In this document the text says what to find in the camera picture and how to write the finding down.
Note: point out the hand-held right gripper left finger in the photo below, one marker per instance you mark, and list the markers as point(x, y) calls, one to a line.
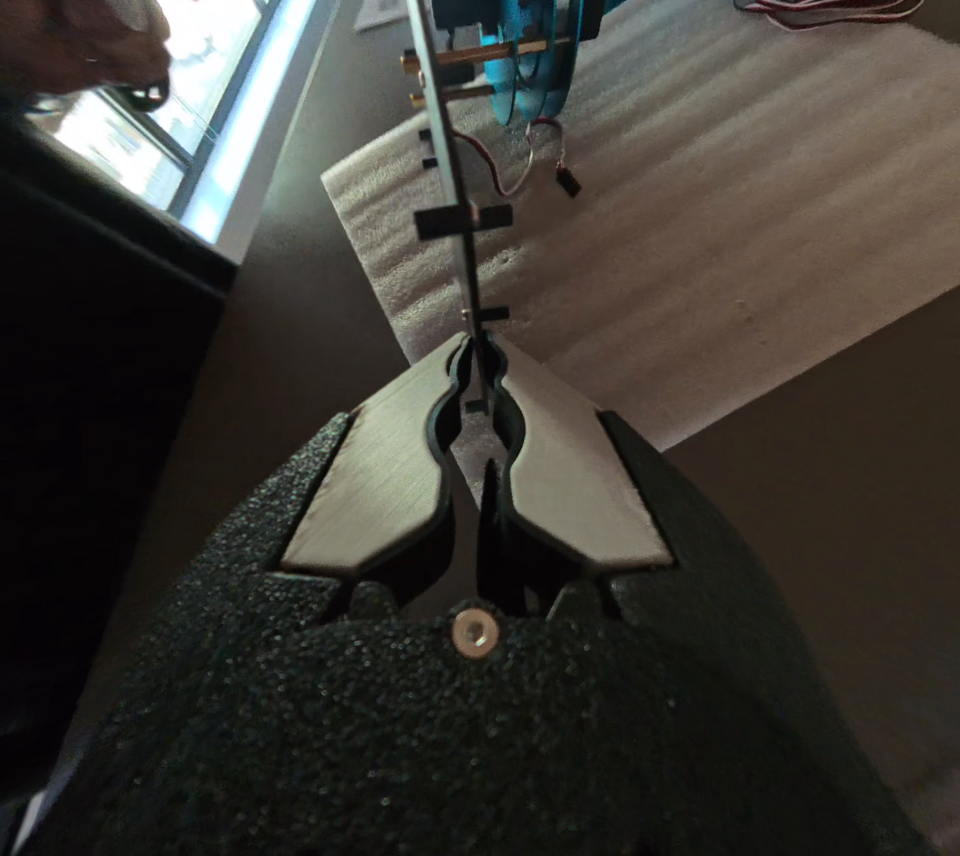
point(367, 496)

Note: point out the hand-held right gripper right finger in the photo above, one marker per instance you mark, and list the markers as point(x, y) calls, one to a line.
point(585, 496)

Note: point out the small black standoff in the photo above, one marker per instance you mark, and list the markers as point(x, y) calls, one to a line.
point(495, 313)

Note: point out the dark grey desk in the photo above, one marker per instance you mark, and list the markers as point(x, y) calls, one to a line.
point(825, 458)

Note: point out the person's left hand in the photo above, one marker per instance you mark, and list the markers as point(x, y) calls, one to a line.
point(60, 31)

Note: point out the large window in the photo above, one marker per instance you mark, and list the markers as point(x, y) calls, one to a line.
point(225, 8)

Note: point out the printed instruction manual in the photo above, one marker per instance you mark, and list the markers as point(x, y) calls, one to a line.
point(382, 8)

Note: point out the white foam sheet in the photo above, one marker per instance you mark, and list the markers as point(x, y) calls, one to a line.
point(712, 196)

